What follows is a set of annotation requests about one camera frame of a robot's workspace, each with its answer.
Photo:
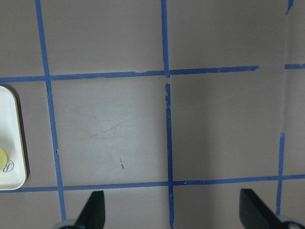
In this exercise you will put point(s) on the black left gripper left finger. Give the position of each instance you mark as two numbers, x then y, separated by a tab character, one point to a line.
92	215

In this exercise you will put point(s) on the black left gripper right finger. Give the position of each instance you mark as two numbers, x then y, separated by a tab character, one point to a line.
255	214

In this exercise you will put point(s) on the cream plastic tray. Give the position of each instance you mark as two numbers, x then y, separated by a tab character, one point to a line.
14	173

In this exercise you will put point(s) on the pale yellow-green cup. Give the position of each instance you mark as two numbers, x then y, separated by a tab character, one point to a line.
3	159

